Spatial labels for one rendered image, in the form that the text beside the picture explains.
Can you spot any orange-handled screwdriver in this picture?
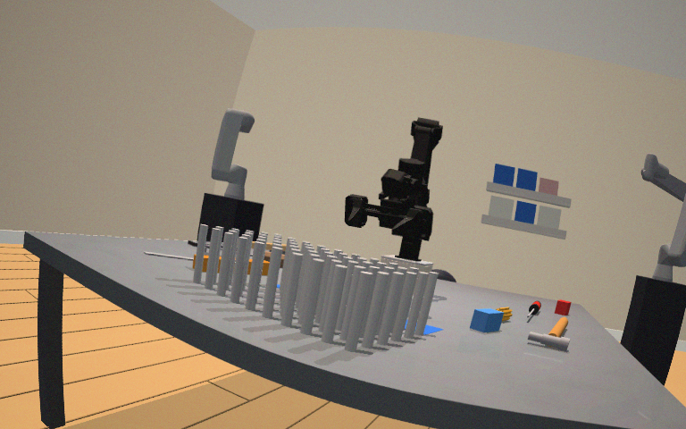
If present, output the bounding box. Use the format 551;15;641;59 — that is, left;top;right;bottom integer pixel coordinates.
496;307;512;321

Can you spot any orange long flat bar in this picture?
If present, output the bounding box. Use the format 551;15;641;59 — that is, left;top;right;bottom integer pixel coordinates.
193;255;270;275

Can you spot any blue flat strip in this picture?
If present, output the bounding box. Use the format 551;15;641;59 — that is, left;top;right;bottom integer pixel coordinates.
277;285;442;334

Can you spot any red cube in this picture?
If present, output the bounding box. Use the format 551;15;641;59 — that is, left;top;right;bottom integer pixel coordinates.
555;299;571;315

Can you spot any red-handled screwdriver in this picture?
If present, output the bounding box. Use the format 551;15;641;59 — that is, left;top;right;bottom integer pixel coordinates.
527;301;541;318

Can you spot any blue rectangular block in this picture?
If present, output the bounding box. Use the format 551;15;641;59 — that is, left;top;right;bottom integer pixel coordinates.
470;308;504;332

